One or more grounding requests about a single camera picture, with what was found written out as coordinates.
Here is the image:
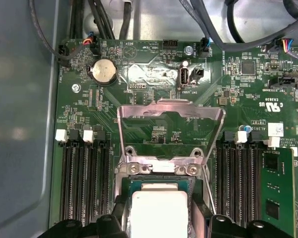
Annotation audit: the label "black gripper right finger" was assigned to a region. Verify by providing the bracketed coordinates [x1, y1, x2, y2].
[192, 201, 276, 238]

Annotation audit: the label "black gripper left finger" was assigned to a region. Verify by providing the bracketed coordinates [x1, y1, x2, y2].
[43, 195, 130, 238]

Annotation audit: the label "wire locking lever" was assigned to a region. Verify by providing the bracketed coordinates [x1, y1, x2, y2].
[201, 165, 217, 215]

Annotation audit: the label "silver CPU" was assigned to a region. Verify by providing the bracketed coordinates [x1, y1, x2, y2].
[129, 179, 189, 238]

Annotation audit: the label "metal socket cover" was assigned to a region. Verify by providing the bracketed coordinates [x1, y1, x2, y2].
[116, 98, 226, 174]

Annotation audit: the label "CPU socket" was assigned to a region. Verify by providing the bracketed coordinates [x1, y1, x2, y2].
[113, 147, 216, 238]

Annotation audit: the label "green RAM stick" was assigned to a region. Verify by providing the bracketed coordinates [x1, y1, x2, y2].
[262, 146, 296, 238]

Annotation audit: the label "green motherboard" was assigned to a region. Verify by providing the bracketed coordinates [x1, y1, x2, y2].
[48, 37, 298, 238]

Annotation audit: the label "black PC case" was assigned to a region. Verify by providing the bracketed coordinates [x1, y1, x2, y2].
[0, 0, 298, 238]

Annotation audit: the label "internal USB port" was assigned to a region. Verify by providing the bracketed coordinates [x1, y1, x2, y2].
[179, 66, 191, 90]

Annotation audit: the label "silver coin battery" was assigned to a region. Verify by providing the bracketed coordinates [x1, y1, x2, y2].
[88, 58, 119, 86]

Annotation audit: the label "black plug coloured wires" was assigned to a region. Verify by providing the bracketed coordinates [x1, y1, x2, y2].
[199, 37, 213, 59]
[82, 36, 101, 57]
[274, 38, 296, 54]

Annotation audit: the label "black cable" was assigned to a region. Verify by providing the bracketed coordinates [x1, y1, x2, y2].
[87, 0, 115, 40]
[225, 0, 242, 43]
[70, 0, 84, 40]
[121, 0, 138, 40]

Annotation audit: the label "grey cable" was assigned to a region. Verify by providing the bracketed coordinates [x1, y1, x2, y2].
[282, 0, 298, 20]
[28, 0, 71, 67]
[180, 0, 298, 50]

